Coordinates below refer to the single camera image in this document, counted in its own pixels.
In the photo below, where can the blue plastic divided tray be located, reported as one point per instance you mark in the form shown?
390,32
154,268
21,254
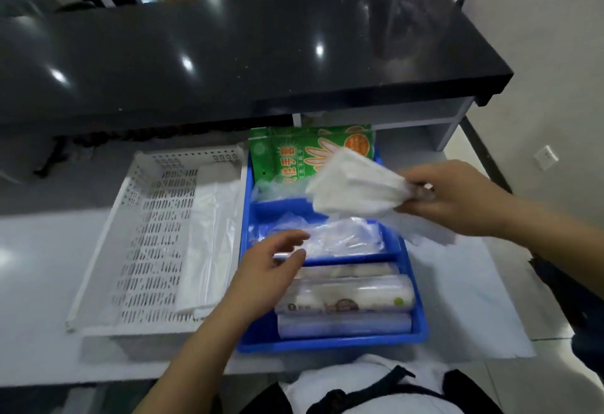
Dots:
330,333

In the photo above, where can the black counter shelf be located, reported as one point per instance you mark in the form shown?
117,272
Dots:
226,55

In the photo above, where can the person's left forearm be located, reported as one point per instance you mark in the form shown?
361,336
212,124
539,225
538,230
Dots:
188,361

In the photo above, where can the thin white bag roll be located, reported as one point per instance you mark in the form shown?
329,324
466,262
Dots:
349,270

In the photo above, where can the person's right hand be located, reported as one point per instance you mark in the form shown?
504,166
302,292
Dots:
450,201

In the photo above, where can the white wall socket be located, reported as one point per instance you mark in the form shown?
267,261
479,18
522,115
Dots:
546,157

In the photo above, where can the white plastic bags bundle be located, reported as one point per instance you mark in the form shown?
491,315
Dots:
358,187

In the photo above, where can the clear plastic bags pile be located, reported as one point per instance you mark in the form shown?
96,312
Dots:
339,239

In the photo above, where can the person's left thumb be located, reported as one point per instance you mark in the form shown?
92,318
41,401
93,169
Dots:
293,263

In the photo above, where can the person's left hand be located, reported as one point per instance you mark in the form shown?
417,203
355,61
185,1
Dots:
261,281

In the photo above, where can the clear plastic wrap roll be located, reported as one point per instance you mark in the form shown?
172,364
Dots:
344,325

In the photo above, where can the person's right forearm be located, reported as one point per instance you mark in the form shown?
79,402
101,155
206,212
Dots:
552,244

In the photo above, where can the white flat plastic bags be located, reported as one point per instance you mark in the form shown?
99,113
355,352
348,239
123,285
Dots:
207,248

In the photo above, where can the person's right thumb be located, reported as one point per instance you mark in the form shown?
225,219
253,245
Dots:
415,173

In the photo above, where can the person's white shirt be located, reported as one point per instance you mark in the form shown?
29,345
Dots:
377,380

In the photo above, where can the green disposable gloves packet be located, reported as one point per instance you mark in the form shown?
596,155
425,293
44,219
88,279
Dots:
292,159

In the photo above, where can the clear loose gloves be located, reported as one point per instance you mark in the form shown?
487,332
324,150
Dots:
276,189

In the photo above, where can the white perforated plastic basket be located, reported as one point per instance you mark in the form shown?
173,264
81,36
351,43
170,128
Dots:
151,248

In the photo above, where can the white plastic bag roll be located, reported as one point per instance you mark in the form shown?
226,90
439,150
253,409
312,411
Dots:
349,298

